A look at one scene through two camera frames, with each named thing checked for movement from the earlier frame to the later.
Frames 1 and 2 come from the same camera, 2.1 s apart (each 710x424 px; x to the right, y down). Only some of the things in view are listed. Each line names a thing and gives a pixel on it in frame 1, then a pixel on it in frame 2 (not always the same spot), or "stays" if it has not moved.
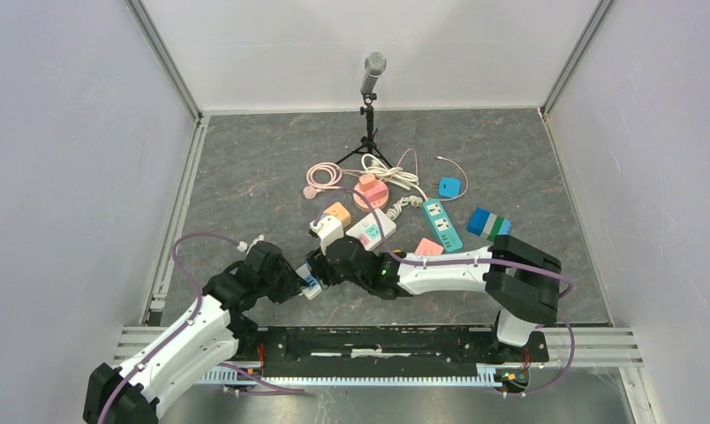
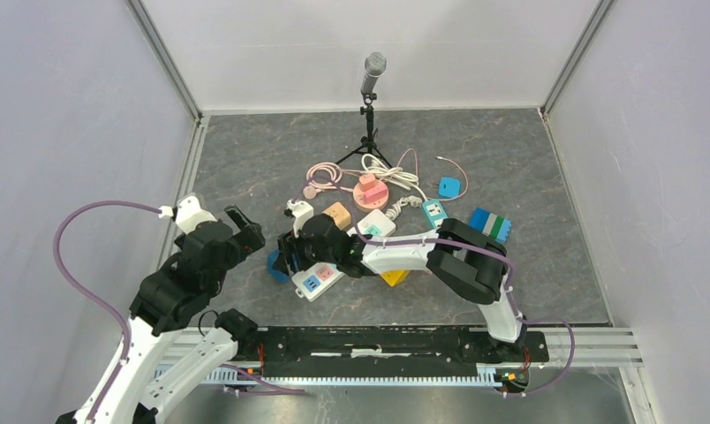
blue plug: (449, 187) stays
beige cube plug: (340, 212) stays
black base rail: (293, 351) stays
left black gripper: (290, 286) → (250, 238)
